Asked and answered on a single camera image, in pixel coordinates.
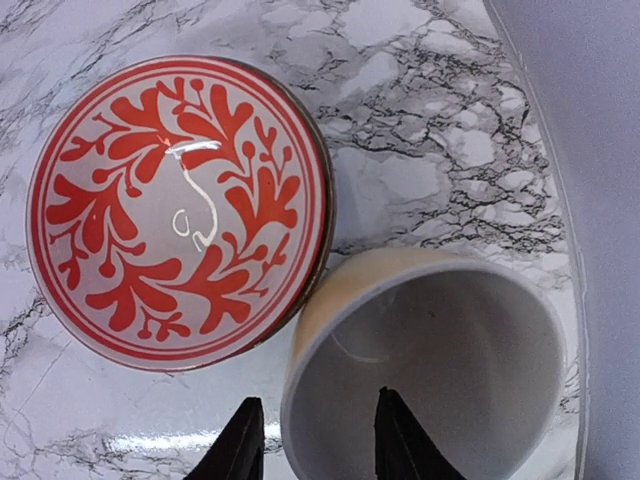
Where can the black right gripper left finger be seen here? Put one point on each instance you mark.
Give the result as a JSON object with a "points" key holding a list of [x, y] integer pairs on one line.
{"points": [[237, 453]]}

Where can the yellow ceramic mug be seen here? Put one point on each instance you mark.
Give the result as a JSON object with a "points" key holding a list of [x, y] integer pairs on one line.
{"points": [[473, 348]]}

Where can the red patterned white bowl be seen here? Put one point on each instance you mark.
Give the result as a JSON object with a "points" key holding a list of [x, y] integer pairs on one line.
{"points": [[181, 212]]}

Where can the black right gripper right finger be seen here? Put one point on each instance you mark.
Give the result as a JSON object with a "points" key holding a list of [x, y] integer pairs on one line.
{"points": [[403, 449]]}

